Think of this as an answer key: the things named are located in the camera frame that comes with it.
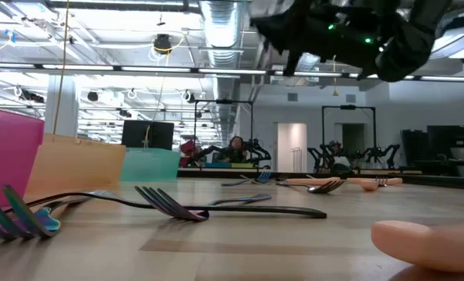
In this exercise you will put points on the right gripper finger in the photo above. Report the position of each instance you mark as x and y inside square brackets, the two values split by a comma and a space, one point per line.
[292, 62]
[286, 33]

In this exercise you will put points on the black metal fork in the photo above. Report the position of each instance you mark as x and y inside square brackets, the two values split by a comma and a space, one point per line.
[282, 177]
[274, 210]

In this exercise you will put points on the white door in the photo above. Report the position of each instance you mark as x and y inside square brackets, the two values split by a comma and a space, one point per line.
[292, 148]

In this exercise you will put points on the person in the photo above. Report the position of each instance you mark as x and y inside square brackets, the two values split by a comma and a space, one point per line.
[335, 148]
[235, 152]

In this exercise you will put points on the ceiling light strip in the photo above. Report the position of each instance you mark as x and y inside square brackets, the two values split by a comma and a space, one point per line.
[157, 69]

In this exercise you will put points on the red background object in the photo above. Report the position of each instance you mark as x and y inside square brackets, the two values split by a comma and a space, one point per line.
[186, 150]

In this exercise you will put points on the black equipment rack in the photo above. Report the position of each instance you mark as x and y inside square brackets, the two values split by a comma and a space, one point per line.
[446, 140]

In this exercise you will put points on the teal plastic bin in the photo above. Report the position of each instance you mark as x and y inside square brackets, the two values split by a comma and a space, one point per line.
[149, 164]

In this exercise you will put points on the scattered forks on table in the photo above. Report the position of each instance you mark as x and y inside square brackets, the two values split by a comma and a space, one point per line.
[457, 182]

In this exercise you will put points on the white pillar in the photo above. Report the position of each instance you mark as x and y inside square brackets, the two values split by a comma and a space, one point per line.
[69, 109]

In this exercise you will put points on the orange plastic bin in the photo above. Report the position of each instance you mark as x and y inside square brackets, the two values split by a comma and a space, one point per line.
[75, 164]

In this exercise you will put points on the red plastic bin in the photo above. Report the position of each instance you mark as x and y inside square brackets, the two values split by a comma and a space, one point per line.
[5, 156]

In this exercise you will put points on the silver ventilation duct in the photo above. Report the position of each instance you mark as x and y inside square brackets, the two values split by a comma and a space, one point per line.
[224, 47]

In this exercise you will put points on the black background frame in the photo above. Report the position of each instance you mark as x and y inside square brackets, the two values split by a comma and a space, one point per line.
[348, 107]
[224, 101]

